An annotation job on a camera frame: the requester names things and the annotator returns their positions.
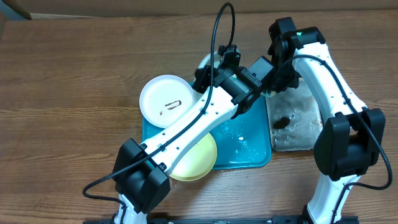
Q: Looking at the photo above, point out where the white plate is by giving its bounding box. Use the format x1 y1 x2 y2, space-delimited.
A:
139 75 196 128
198 51 241 71

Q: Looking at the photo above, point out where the yellow green sponge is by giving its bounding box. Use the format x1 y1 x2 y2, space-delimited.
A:
262 91 276 98

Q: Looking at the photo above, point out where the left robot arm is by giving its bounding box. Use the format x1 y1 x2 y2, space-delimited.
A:
113 45 273 223

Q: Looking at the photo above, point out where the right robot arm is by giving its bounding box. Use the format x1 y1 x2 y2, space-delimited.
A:
267 24 392 223

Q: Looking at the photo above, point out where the black soapy water tray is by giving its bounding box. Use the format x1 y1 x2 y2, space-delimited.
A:
266 78 323 152

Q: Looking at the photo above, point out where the teal plastic tray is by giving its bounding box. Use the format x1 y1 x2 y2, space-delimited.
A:
141 82 272 170

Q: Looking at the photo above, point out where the yellow-green plate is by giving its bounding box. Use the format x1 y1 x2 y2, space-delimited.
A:
170 133 218 182

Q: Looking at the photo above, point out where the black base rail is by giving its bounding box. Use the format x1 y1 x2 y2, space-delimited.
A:
82 215 360 224

